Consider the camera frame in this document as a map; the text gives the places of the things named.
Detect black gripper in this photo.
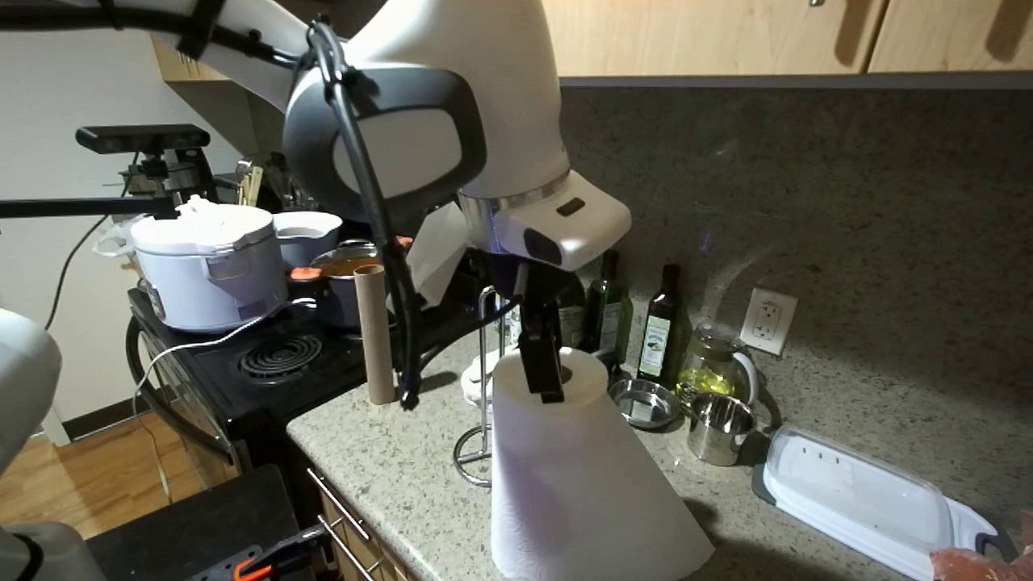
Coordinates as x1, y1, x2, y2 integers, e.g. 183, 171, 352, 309
462, 242, 592, 406

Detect white paper towel roll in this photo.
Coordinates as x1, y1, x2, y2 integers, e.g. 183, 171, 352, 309
488, 346, 717, 581

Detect brown cardboard core tube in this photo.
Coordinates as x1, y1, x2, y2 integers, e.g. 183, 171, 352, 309
352, 261, 400, 410

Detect crumpled white paper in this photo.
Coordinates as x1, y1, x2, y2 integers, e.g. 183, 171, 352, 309
459, 352, 500, 410

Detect olive oil bottle gold cap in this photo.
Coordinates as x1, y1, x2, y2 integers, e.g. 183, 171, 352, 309
556, 270, 592, 352

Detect green glass bottle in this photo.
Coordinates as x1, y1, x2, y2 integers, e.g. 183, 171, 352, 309
589, 250, 637, 364

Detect stainless steel bowl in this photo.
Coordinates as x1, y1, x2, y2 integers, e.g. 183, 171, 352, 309
609, 378, 683, 435

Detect dark bottle white label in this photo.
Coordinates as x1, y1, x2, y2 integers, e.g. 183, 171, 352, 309
637, 261, 688, 386

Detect glass oil cruet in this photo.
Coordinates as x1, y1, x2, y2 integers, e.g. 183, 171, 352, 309
683, 319, 764, 406

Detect stainless steel cup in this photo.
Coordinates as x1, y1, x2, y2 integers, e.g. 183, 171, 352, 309
683, 392, 764, 467

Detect orange lidded pot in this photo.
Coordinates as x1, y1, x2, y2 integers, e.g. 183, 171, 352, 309
286, 236, 384, 331

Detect black electric stove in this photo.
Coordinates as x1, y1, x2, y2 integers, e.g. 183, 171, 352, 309
123, 254, 481, 464

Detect white bowl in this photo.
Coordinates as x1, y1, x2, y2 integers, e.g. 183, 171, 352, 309
270, 205, 349, 268

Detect wooden base cabinet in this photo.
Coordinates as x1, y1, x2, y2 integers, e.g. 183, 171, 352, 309
299, 462, 423, 581

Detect wooden knife block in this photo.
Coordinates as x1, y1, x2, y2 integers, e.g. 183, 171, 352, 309
236, 162, 269, 210

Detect white rice cooker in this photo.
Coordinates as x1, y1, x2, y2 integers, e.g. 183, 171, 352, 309
101, 195, 294, 336

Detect white plastic tray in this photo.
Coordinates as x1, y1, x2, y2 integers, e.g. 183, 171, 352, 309
757, 427, 1002, 581

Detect wooden upper cabinets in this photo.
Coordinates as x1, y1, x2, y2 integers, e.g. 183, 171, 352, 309
138, 0, 1033, 91

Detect black bin orange clamps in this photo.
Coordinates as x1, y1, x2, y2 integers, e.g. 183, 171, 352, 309
81, 462, 326, 581

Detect metal wire towel stand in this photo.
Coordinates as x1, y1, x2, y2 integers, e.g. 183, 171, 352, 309
448, 281, 520, 492

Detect pale wrist camera mount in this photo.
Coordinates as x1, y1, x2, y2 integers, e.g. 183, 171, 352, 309
402, 201, 477, 314

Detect white wall outlet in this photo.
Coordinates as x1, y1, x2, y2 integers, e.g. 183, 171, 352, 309
736, 285, 804, 358

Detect metal drawer handle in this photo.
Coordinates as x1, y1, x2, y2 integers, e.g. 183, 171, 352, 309
304, 464, 374, 544
312, 513, 382, 581

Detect white power cable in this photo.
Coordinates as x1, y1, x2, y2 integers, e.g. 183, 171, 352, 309
132, 296, 320, 401

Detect black camera stand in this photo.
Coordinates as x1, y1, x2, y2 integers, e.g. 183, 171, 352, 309
0, 147, 218, 218

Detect black stereo camera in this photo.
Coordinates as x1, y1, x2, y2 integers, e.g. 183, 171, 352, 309
75, 120, 212, 154

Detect thin black cable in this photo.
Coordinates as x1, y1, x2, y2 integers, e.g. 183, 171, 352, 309
20, 214, 109, 368

